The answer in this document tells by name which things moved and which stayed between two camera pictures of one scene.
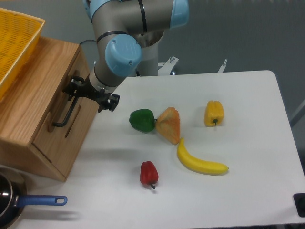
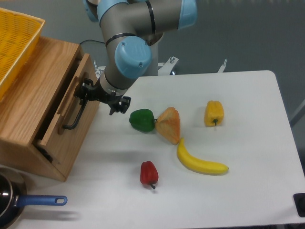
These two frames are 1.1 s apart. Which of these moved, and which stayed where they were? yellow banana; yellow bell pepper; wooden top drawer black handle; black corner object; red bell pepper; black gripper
Moved: black gripper; wooden top drawer black handle
Stayed: black corner object; red bell pepper; yellow banana; yellow bell pepper
